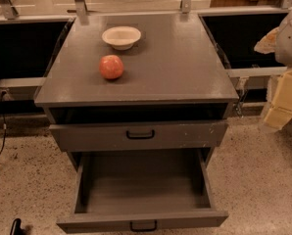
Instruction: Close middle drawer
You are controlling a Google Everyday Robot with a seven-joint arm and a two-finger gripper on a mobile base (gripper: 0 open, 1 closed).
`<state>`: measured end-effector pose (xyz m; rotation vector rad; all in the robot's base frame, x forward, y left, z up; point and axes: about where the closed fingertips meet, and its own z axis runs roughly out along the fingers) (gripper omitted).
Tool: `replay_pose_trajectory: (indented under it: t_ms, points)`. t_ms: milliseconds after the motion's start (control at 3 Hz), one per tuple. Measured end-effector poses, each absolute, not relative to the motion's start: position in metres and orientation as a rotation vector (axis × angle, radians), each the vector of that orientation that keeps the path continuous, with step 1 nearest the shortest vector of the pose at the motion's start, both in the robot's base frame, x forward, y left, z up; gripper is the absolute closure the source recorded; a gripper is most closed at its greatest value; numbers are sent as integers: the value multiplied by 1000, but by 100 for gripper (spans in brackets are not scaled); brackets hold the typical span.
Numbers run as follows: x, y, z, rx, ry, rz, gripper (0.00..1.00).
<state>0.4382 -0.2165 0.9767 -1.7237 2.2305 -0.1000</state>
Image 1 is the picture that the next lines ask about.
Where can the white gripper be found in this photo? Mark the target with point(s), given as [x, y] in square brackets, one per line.
[291, 43]

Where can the grey drawer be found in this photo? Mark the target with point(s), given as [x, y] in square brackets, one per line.
[142, 191]
[138, 135]

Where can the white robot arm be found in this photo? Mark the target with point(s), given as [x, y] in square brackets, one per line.
[279, 42]

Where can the grey top drawer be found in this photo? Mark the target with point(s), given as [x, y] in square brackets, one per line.
[138, 135]

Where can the grey drawer cabinet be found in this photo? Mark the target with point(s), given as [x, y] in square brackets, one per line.
[173, 73]

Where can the white bowl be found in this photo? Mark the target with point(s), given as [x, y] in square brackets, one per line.
[121, 37]

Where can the red apple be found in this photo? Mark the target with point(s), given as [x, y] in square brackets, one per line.
[111, 67]

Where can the black object at floor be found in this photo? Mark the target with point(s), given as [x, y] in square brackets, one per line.
[16, 227]

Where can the metal latch bracket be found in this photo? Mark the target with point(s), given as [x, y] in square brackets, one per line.
[241, 88]

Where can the metal railing post centre-left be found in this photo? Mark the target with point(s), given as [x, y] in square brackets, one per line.
[80, 0]

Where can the metal railing post left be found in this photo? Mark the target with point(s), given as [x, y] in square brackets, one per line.
[8, 9]

